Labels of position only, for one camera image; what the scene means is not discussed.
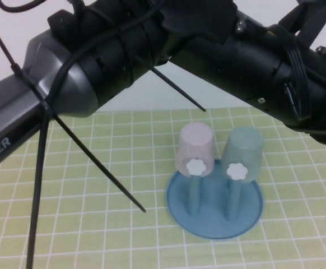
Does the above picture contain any pale pink plastic cup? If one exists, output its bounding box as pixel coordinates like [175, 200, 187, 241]
[176, 122, 216, 178]

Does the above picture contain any pale teal plastic cup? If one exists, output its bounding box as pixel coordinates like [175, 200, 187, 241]
[221, 126, 264, 183]

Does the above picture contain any blue cup stand with pegs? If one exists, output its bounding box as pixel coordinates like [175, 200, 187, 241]
[165, 159, 264, 240]

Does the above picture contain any short black zip tie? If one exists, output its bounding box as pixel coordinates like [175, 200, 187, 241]
[134, 54, 207, 112]

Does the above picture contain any long black zip tie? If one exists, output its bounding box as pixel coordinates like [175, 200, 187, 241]
[0, 11, 147, 213]

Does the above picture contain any green checkered tablecloth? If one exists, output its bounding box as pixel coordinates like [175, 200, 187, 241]
[0, 106, 326, 269]

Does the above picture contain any thick black cable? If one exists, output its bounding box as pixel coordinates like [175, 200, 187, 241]
[25, 0, 180, 269]

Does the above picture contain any black cable bundle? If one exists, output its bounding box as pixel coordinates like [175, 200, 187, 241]
[274, 24, 314, 123]

